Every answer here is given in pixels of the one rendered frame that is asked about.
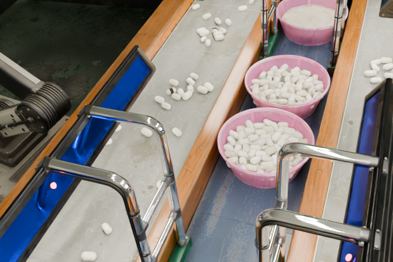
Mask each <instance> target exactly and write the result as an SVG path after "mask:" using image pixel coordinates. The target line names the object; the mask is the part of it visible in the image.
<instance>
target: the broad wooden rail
mask: <svg viewBox="0 0 393 262"><path fill-rule="evenodd" d="M194 1H195V0H163V1H162V3H161V4H160V5H159V6H158V8H157V9H156V10H155V11H154V12H153V14H152V15H151V17H149V19H148V20H147V21H146V23H145V24H144V25H143V26H142V28H141V29H140V30H139V31H138V32H137V34H136V35H135V36H134V38H133V39H132V40H131V41H130V42H129V44H128V45H127V46H126V47H125V49H124V50H123V51H122V52H121V53H120V55H119V56H118V57H117V59H116V60H115V61H114V62H113V64H112V65H111V66H110V67H109V68H108V70H107V71H106V73H105V74H104V75H103V76H102V77H101V79H100V80H99V81H98V82H97V84H96V85H95V86H94V87H93V89H92V90H91V91H90V92H89V94H88V95H87V97H86V98H85V99H84V100H83V101H82V102H81V103H80V105H79V106H78V108H77V109H76V110H75V111H74V112H73V114H72V115H71V116H70V117H69V119H68V120H67V121H66V123H65V124H64V125H63V126H62V127H61V129H60V130H59V131H58V132H57V134H56V135H55V136H54V137H53V138H52V140H51V141H50V143H49V144H48V145H47V146H46V147H45V149H44V150H43V151H42V152H41V153H40V155H39V156H38V158H37V159H36V160H35V161H34V162H33V164H32V165H31V166H30V167H29V168H28V170H27V171H26V172H25V173H24V175H23V176H22V177H21V179H20V180H19V181H18V182H17V183H16V185H15V186H14V187H13V188H12V190H11V191H10V192H9V194H8V195H7V196H6V197H5V199H4V200H3V201H2V202H1V203H0V217H1V216H2V215H3V213H4V212H5V211H6V210H7V208H8V207H9V205H10V204H11V203H12V202H13V200H14V199H15V198H16V197H17V195H18V194H19V193H20V192H21V190H22V189H23V188H24V186H25V185H26V184H27V183H28V181H29V180H30V179H31V178H32V176H33V175H34V174H35V172H36V170H35V167H36V166H37V165H38V163H39V162H40V161H41V159H42V158H43V157H44V156H47V157H48V156H49V154H50V153H51V152H52V151H53V149H54V148H55V147H56V146H57V144H58V143H59V142H60V140H61V139H62V138H63V137H64V135H65V134H66V133H67V132H68V130H69V129H70V127H72V125H73V124H74V122H75V121H76V120H77V119H78V116H77V114H78V113H79V111H80V110H81V109H82V108H83V106H84V105H85V104H87V105H89V103H90V102H91V101H92V100H93V98H94V97H95V96H96V94H97V93H98V92H99V90H100V89H101V88H102V87H103V85H104V84H105V83H106V82H107V80H108V79H109V78H110V76H111V75H112V74H113V73H114V71H115V70H116V69H117V68H118V66H119V65H120V64H121V62H122V61H123V60H124V59H125V57H126V56H127V55H128V54H129V52H130V51H131V49H132V48H133V46H135V45H138V46H139V47H140V48H141V49H142V50H143V51H144V53H145V54H146V56H147V57H148V58H149V59H150V60H151V61H152V60H153V59H154V58H155V56H156V54H157V53H158V52H159V50H160V49H161V48H162V46H163V44H164V43H165V42H166V40H167V39H168V38H169V36H170V35H171V34H172V32H173V30H174V29H175V28H176V26H177V25H178V24H179V22H180V21H181V19H182V18H183V17H184V15H185V14H186V12H187V11H188V10H189V8H190V7H191V5H192V4H193V3H194Z"/></svg>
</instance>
